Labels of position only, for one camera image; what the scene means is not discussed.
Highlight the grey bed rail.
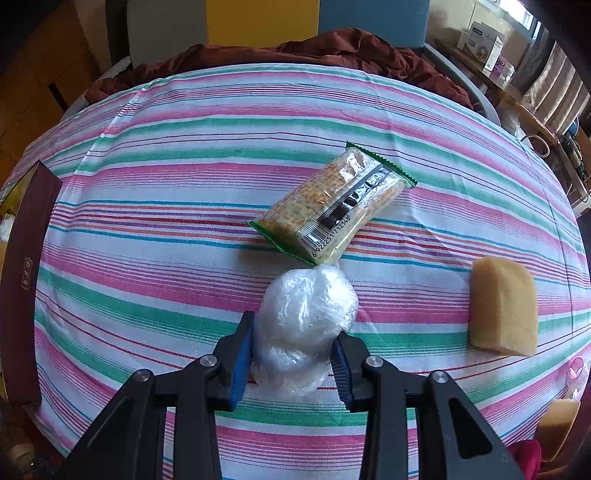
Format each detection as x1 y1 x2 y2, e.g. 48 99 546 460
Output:
60 55 134 121
421 43 502 126

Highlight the yellow sponge block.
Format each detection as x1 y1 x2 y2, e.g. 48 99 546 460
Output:
469 257 539 357
537 399 582 463

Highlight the white blue carton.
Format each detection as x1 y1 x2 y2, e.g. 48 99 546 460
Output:
456 20 505 73

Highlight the green-edged cracker packet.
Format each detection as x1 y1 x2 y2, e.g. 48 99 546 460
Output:
248 141 417 267

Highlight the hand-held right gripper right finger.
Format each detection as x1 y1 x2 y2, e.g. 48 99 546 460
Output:
329 332 527 480

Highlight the striped bed sheet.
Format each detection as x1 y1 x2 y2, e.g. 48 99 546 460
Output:
0 64 591 480

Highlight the checked beige curtain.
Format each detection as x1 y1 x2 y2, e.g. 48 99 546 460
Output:
521 41 591 136

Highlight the grey yellow blue headboard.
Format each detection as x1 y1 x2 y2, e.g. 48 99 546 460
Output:
126 0 429 71

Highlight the wooden desk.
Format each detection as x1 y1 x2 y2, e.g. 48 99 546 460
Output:
433 39 591 197

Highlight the maroon blanket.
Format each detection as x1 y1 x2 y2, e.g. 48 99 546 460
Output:
87 28 476 123

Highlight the orange wooden wardrobe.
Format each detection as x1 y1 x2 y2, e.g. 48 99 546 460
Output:
0 0 114 185

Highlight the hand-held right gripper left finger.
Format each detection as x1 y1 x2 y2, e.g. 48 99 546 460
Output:
65 311 256 480

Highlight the red garment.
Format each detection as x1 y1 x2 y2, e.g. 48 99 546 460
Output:
507 438 544 480

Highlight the white plastic-wrapped ball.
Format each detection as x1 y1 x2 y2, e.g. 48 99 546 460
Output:
250 264 360 401

